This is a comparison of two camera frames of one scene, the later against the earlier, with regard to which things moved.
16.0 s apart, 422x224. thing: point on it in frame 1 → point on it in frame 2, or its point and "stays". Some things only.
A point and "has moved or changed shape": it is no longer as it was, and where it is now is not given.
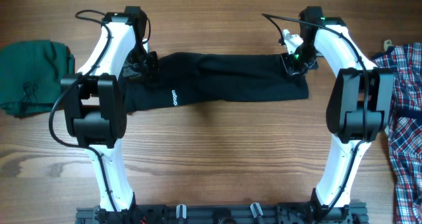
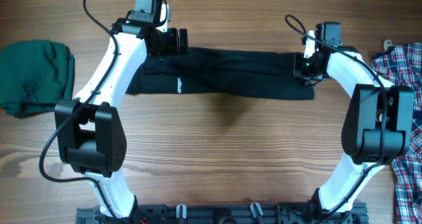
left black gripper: x=143 y=75 → x=173 y=47
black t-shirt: x=186 y=79 has moved or changed shape
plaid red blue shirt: x=405 y=130 stays
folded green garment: x=31 y=74 stays
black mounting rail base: x=285 y=213 stays
